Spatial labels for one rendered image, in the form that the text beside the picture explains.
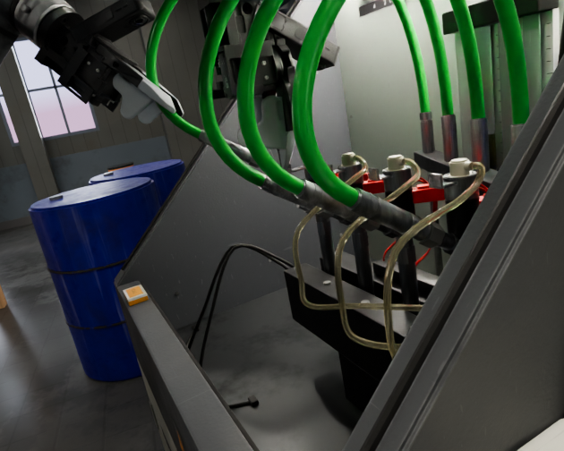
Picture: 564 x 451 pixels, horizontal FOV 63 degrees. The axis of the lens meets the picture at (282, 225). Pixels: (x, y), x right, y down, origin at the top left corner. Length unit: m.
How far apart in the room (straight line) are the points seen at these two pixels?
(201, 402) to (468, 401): 0.27
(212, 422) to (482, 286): 0.28
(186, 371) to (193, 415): 0.08
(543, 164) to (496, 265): 0.07
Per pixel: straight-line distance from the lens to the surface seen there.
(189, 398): 0.50
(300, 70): 0.32
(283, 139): 0.56
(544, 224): 0.32
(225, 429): 0.45
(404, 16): 0.71
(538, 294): 0.33
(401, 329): 0.48
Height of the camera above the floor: 1.22
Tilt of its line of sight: 16 degrees down
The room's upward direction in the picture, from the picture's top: 11 degrees counter-clockwise
